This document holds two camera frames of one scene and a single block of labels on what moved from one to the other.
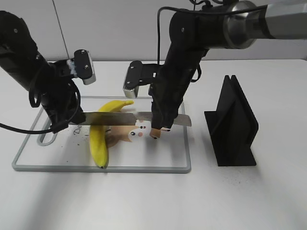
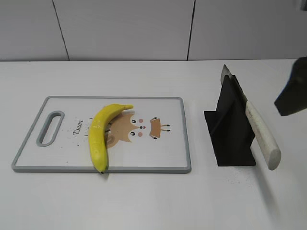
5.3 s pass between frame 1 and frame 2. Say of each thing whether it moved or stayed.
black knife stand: stayed
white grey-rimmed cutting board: stayed
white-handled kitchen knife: moved
